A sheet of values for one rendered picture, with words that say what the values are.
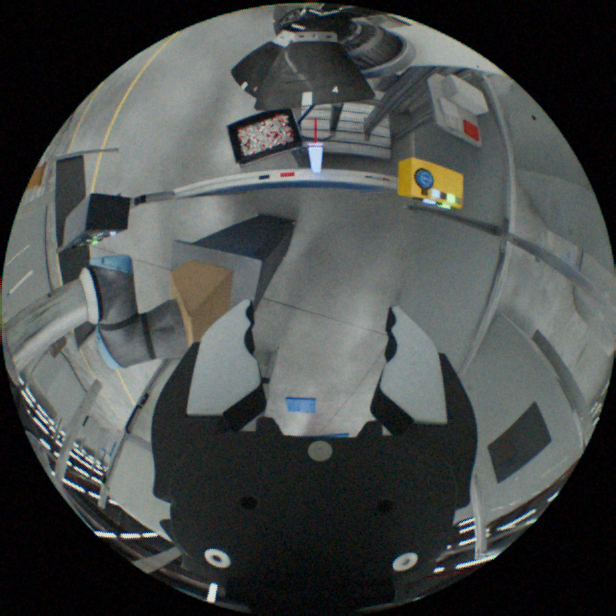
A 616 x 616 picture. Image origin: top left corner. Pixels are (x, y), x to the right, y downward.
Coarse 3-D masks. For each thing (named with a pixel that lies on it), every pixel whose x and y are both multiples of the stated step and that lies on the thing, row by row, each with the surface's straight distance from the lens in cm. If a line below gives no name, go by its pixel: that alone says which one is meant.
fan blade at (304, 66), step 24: (288, 48) 53; (312, 48) 51; (336, 48) 52; (288, 72) 46; (312, 72) 45; (336, 72) 44; (360, 72) 45; (264, 96) 46; (288, 96) 43; (312, 96) 41; (336, 96) 40; (360, 96) 39
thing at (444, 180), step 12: (408, 168) 54; (420, 168) 54; (432, 168) 56; (444, 168) 58; (408, 180) 54; (444, 180) 57; (456, 180) 60; (408, 192) 53; (420, 192) 53; (444, 192) 57; (456, 192) 59; (456, 204) 59
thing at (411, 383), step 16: (400, 320) 11; (400, 336) 10; (416, 336) 10; (384, 352) 11; (400, 352) 9; (416, 352) 9; (432, 352) 10; (384, 368) 8; (400, 368) 8; (416, 368) 9; (432, 368) 9; (384, 384) 8; (400, 384) 8; (416, 384) 8; (432, 384) 8; (384, 400) 8; (400, 400) 7; (416, 400) 8; (432, 400) 8; (384, 416) 8; (400, 416) 7; (416, 416) 7; (432, 416) 7; (400, 432) 8
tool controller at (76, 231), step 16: (80, 208) 73; (96, 208) 67; (112, 208) 71; (128, 208) 75; (80, 224) 69; (96, 224) 67; (112, 224) 70; (64, 240) 86; (80, 240) 77; (96, 240) 86
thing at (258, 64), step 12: (264, 48) 70; (276, 48) 68; (240, 60) 78; (252, 60) 73; (264, 60) 70; (240, 72) 78; (252, 72) 74; (264, 72) 71; (240, 84) 79; (252, 84) 75; (252, 96) 76
